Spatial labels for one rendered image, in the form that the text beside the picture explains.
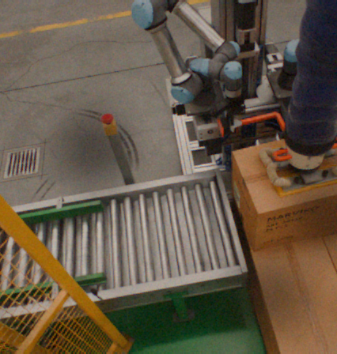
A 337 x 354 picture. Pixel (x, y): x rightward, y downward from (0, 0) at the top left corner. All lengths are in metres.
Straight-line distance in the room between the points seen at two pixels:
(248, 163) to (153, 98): 2.01
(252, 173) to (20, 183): 2.19
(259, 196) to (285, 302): 0.56
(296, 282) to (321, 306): 0.16
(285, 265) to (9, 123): 2.97
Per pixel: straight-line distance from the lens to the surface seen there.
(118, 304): 2.18
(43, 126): 3.90
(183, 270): 2.11
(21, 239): 1.30
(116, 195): 2.39
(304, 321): 2.05
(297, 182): 1.87
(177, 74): 1.90
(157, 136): 3.44
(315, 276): 2.14
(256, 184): 1.89
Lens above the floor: 2.48
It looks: 53 degrees down
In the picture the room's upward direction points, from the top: 10 degrees counter-clockwise
